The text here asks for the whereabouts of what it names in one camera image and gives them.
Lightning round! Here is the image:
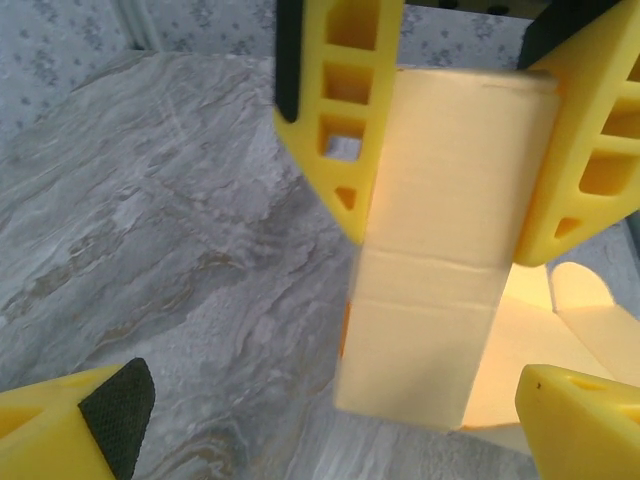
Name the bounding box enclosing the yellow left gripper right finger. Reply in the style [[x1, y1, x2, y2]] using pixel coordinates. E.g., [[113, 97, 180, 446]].
[[514, 363, 640, 480]]

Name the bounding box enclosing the yellow paper box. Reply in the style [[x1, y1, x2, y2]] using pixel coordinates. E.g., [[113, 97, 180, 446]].
[[332, 67, 621, 454]]

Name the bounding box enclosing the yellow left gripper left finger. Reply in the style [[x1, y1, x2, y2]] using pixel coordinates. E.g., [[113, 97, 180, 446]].
[[0, 357, 157, 480]]

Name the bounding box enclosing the aluminium frame post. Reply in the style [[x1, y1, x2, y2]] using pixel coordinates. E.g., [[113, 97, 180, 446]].
[[117, 0, 161, 54]]

